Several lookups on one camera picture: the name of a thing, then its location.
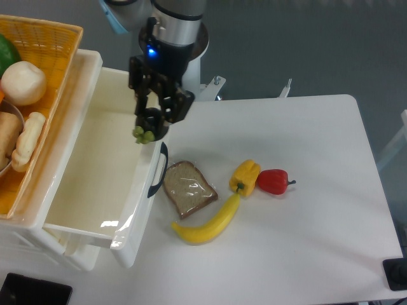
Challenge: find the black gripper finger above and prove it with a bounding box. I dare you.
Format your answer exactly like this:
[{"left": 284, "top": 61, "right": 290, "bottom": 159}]
[
  {"left": 157, "top": 76, "right": 195, "bottom": 139},
  {"left": 128, "top": 56, "right": 159, "bottom": 119}
]

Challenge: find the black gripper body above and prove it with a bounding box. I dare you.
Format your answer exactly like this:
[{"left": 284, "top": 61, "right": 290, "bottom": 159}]
[{"left": 139, "top": 17, "right": 194, "bottom": 86}]

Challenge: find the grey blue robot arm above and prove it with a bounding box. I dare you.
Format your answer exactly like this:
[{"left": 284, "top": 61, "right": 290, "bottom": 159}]
[{"left": 99, "top": 1, "right": 208, "bottom": 144}]

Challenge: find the open upper white drawer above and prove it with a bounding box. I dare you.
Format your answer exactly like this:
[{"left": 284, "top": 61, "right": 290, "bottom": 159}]
[{"left": 45, "top": 68, "right": 162, "bottom": 268}]

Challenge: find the white drawer cabinet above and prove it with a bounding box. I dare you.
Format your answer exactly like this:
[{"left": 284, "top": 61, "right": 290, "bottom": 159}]
[{"left": 1, "top": 50, "right": 102, "bottom": 271}]

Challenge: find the orange plastic basket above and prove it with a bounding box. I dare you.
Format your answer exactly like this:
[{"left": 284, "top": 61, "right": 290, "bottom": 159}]
[{"left": 1, "top": 15, "right": 83, "bottom": 219}]

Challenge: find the wrapped brown bread slice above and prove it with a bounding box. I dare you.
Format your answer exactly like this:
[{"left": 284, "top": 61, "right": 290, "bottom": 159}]
[{"left": 163, "top": 161, "right": 218, "bottom": 219}]

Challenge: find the yellow bell pepper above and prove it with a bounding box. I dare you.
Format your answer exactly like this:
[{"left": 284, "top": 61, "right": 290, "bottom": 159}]
[{"left": 229, "top": 159, "right": 261, "bottom": 197}]

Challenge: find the cream peanut-shaped toy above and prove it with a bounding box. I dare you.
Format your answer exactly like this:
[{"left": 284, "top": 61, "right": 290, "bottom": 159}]
[{"left": 11, "top": 112, "right": 46, "bottom": 172}]

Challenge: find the white round bun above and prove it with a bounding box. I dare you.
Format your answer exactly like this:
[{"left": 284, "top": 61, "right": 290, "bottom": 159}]
[{"left": 1, "top": 61, "right": 47, "bottom": 106}]

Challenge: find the red bell pepper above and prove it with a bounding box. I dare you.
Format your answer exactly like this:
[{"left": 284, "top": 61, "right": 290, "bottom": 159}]
[{"left": 257, "top": 169, "right": 296, "bottom": 195}]

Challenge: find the green vegetable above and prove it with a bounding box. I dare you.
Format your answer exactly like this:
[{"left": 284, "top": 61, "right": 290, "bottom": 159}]
[{"left": 0, "top": 34, "right": 22, "bottom": 77}]

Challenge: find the yellow banana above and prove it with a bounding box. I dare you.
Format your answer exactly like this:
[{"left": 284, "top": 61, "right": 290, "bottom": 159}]
[{"left": 171, "top": 194, "right": 240, "bottom": 245}]

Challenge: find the tan bread roll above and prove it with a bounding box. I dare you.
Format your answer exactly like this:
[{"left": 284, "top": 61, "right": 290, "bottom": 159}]
[{"left": 0, "top": 112, "right": 22, "bottom": 170}]

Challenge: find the black device bottom left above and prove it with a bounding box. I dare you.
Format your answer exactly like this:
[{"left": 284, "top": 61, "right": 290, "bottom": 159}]
[{"left": 1, "top": 273, "right": 72, "bottom": 305}]

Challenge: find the black device right edge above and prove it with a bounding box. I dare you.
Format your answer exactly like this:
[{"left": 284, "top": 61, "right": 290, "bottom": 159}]
[{"left": 382, "top": 258, "right": 406, "bottom": 291}]

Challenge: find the dark drawer handle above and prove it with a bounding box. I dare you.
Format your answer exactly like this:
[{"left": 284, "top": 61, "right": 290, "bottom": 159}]
[{"left": 148, "top": 142, "right": 169, "bottom": 198}]

